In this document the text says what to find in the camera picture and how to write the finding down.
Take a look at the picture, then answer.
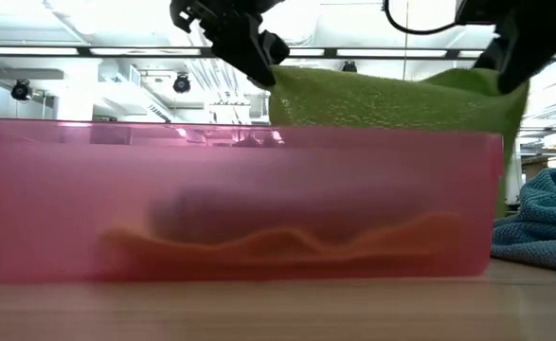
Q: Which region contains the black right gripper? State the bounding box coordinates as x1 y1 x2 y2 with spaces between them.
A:
455 0 556 95

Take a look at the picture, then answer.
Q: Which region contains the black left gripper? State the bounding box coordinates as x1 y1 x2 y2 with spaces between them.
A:
169 0 291 89

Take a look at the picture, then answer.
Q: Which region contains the blue microfiber towel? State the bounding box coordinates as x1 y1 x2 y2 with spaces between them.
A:
490 168 556 275

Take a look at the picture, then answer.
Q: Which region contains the yellow microfiber towel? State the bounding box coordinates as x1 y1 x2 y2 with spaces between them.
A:
96 211 464 281

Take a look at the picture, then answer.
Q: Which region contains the pink translucent plastic bin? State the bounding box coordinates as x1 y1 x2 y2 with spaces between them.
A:
0 117 505 284

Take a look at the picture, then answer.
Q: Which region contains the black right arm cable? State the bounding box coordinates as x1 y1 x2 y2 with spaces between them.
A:
383 0 459 36

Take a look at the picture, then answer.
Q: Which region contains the black ceiling light rail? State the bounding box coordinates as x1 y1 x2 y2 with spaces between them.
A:
0 45 556 62

